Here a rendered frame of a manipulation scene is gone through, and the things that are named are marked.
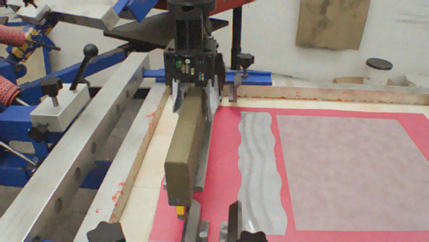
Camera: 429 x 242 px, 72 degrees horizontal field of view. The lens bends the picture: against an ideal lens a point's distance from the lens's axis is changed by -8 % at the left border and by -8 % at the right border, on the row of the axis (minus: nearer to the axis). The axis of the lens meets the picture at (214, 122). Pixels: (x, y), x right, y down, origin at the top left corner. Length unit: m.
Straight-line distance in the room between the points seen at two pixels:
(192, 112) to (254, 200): 0.18
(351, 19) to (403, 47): 0.55
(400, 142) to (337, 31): 1.92
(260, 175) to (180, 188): 0.21
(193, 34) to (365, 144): 0.44
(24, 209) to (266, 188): 0.37
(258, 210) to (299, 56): 2.25
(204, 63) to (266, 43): 2.18
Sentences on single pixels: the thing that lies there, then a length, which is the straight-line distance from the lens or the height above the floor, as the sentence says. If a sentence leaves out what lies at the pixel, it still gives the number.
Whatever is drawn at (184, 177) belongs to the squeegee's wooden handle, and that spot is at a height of 1.08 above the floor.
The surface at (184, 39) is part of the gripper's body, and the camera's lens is 0.47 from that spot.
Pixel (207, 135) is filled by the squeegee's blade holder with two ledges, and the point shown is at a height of 1.04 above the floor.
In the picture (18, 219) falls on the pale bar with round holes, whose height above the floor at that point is 1.04.
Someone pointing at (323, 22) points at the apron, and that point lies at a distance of 2.59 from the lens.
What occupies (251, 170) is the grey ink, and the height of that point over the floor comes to 0.96.
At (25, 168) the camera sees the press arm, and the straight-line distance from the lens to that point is 0.77.
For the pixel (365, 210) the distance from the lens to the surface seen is 0.57.
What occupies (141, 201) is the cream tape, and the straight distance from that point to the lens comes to 0.55.
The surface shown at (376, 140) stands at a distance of 0.75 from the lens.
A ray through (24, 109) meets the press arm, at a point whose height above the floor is 1.04.
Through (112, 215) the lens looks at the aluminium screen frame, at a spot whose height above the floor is 0.99.
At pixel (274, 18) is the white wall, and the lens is 2.58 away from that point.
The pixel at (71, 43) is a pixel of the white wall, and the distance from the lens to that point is 2.96.
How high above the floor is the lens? 1.34
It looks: 32 degrees down
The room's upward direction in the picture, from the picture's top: straight up
